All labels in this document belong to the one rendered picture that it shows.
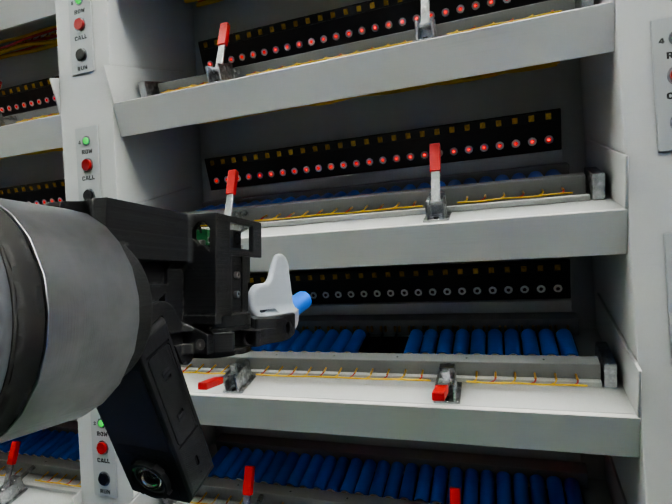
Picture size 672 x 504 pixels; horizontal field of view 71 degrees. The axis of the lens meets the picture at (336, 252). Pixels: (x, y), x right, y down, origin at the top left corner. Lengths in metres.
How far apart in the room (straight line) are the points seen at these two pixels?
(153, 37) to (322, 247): 0.46
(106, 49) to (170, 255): 0.54
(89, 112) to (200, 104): 0.18
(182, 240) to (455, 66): 0.38
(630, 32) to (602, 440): 0.39
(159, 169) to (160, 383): 0.56
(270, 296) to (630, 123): 0.37
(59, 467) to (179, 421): 0.69
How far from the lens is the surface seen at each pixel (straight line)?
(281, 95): 0.60
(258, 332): 0.29
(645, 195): 0.53
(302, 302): 0.43
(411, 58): 0.56
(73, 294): 0.18
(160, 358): 0.26
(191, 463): 0.30
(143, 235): 0.25
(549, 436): 0.55
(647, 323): 0.53
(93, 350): 0.19
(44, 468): 0.99
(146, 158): 0.77
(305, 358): 0.62
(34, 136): 0.85
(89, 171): 0.75
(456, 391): 0.55
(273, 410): 0.61
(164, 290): 0.26
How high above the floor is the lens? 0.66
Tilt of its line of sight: level
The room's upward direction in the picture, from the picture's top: 3 degrees counter-clockwise
